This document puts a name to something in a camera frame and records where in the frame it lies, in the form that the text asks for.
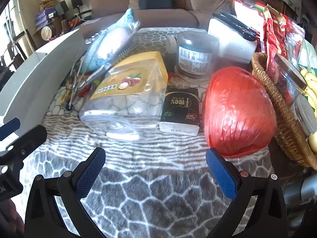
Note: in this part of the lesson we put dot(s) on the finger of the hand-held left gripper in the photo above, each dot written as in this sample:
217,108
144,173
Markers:
8,129
27,140

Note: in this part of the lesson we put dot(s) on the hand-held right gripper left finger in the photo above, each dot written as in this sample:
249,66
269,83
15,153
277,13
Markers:
90,174

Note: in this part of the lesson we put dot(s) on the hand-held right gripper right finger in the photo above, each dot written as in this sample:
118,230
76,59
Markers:
221,176

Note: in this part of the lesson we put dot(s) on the white container box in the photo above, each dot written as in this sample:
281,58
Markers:
37,79

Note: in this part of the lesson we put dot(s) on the blue knitted towel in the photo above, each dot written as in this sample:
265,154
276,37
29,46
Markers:
109,42

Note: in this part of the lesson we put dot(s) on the person's left hand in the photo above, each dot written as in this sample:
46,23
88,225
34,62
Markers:
11,215

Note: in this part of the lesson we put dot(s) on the red plastic bag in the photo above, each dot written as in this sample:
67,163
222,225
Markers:
237,114

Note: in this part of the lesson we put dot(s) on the black tissue packet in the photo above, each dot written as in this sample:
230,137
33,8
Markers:
179,111

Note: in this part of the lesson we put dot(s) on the dark wooden chair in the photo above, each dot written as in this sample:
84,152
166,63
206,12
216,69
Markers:
14,52

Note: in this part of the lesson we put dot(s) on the wicker basket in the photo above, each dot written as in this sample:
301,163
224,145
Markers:
282,124

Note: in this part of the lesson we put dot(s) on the jar with white lid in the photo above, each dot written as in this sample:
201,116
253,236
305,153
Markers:
303,115

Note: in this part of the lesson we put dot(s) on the round tin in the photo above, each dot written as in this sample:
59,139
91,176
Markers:
47,32

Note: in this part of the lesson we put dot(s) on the glass jar with metal lid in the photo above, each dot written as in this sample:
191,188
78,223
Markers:
287,79

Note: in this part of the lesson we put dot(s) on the stack of purple boxes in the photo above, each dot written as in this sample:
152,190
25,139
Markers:
44,17

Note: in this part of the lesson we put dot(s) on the clear jar with green label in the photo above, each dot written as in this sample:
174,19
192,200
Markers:
194,54

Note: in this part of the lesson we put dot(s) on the bunch of bananas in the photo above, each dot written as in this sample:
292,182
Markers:
311,84

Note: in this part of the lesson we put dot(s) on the white tissue box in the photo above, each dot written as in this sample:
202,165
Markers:
232,44

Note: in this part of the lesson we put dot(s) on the black speaker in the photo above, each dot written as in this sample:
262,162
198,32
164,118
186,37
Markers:
76,0
64,6

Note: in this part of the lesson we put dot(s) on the white pill bottle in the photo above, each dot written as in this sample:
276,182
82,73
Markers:
171,44

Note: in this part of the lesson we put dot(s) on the black remote control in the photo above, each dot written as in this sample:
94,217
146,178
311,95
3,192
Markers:
232,28
237,21

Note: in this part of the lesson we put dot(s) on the red snack packets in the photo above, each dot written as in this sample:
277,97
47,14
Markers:
277,34

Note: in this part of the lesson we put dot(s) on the brown sofa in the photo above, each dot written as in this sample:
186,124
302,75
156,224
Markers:
106,5

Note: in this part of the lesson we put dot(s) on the white card with red print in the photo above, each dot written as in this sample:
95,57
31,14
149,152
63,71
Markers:
247,14

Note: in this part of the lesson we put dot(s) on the dark wooden cabinet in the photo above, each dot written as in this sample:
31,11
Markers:
279,5

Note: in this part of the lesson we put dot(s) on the dark blue lumbar pillow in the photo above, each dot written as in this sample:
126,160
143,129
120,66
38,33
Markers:
156,0

